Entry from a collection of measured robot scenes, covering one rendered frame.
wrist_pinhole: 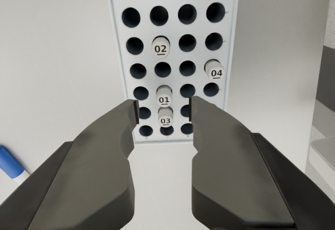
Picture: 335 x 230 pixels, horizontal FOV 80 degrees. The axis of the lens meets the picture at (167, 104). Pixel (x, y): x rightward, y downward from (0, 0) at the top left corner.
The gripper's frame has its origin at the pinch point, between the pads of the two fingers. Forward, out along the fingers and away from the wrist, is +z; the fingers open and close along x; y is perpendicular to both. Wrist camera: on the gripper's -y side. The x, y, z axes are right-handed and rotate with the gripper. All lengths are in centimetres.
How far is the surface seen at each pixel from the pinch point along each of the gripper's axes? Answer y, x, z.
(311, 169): 102, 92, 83
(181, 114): 3.6, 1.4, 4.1
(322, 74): 22, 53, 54
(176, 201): 20.3, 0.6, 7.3
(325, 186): 120, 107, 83
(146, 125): 5.7, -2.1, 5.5
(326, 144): 4.8, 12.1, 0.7
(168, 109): 3.7, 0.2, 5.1
